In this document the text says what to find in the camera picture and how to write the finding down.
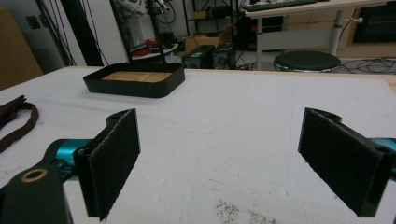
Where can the round black stool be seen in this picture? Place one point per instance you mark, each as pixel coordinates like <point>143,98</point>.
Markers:
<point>306,61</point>

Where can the light wooden desk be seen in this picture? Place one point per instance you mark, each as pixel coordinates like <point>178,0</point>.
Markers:
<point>311,21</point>

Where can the black equipment box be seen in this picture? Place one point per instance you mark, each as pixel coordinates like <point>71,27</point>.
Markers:
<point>224,56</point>
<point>198,57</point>

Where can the black keyboard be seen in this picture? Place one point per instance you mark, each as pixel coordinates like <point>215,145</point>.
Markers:
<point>280,4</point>

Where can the black tray with wooden bottom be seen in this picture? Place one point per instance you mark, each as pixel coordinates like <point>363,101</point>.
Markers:
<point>137,80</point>

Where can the cardboard box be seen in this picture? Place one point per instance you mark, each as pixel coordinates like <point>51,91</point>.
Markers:
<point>204,39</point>

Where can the black metal stand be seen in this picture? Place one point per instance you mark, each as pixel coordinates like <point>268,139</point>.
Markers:
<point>155,31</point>

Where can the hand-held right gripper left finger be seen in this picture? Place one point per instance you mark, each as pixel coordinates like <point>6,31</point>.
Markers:
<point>109,161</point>

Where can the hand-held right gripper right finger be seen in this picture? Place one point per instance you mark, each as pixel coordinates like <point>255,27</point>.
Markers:
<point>345,158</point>

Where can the round white table with clutter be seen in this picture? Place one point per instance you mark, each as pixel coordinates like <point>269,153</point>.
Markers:
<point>152,49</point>

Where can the brown board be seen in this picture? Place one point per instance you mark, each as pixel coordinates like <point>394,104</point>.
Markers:
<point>15,49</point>

